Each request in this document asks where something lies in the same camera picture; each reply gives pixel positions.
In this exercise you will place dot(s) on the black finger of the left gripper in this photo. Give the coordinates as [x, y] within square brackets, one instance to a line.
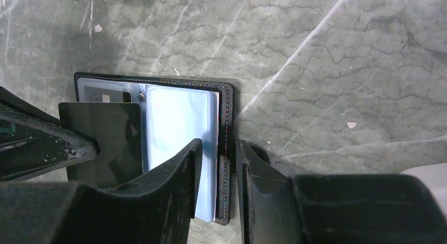
[34, 143]

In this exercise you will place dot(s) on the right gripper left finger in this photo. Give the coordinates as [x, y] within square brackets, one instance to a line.
[155, 207]

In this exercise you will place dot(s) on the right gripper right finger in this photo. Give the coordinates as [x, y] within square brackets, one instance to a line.
[334, 208]

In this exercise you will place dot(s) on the black credit card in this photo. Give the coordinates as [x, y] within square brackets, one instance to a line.
[115, 129]

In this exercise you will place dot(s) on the black leather card holder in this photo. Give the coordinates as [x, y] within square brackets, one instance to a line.
[174, 112]

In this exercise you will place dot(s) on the card inside holder sleeve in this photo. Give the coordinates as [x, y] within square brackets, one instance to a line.
[94, 94]

